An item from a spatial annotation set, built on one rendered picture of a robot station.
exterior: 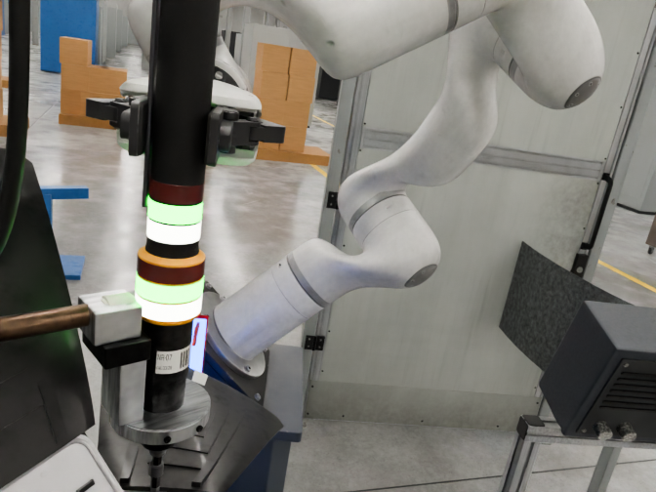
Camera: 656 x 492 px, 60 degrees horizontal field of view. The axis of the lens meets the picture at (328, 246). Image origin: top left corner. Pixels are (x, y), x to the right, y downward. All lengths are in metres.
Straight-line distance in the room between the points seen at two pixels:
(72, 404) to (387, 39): 0.43
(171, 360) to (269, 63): 8.08
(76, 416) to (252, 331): 0.65
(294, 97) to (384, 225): 7.58
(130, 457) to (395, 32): 0.47
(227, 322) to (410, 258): 0.35
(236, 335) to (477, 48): 0.62
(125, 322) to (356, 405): 2.31
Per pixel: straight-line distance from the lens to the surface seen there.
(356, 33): 0.60
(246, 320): 1.04
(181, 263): 0.37
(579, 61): 0.78
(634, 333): 0.95
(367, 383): 2.60
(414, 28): 0.63
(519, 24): 0.74
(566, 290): 2.25
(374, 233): 0.97
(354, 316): 2.43
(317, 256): 1.00
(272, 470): 1.11
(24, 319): 0.37
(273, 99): 8.47
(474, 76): 0.87
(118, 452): 0.57
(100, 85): 9.58
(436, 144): 0.88
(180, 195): 0.36
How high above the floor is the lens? 1.55
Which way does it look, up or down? 18 degrees down
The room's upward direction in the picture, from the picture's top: 9 degrees clockwise
